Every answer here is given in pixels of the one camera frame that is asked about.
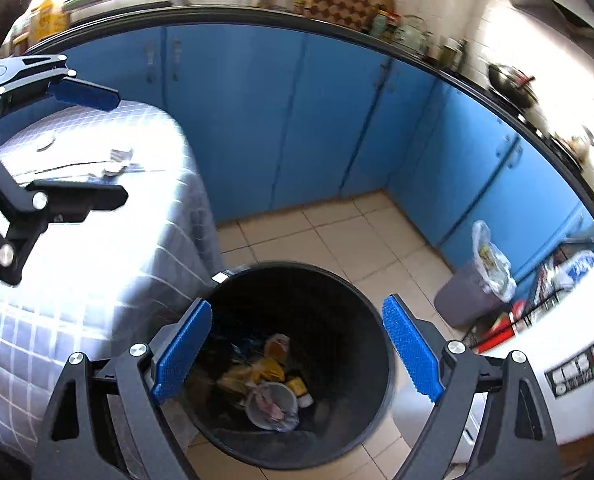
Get blue kitchen cabinets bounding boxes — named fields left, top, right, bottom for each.
left=39, top=22, right=594, bottom=280

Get pink paper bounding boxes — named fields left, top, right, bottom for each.
left=254, top=385, right=286, bottom=422

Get grey checked tablecloth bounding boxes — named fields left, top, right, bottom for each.
left=0, top=101, right=223, bottom=463

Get grey bin with plastic bag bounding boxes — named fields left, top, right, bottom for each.
left=434, top=220, right=516, bottom=328

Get black round trash bin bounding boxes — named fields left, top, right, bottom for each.
left=180, top=261, right=395, bottom=470

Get white appliance with label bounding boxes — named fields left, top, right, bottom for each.
left=383, top=265, right=594, bottom=446

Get black wok with red handle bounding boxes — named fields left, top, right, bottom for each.
left=487, top=63, right=538, bottom=110

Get crumpled yellow packet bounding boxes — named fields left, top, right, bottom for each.
left=217, top=356, right=286, bottom=394

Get black wire rack cart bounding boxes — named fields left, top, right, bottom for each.
left=462, top=238, right=594, bottom=353

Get yellow bottle on counter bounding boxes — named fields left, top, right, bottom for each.
left=28, top=0, right=70, bottom=46

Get white jar lid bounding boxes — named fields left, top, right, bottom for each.
left=245, top=382, right=299, bottom=434

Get glass lidded pot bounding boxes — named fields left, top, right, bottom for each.
left=555, top=126, right=594, bottom=165

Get green kettle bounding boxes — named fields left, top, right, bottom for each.
left=393, top=14, right=428, bottom=55

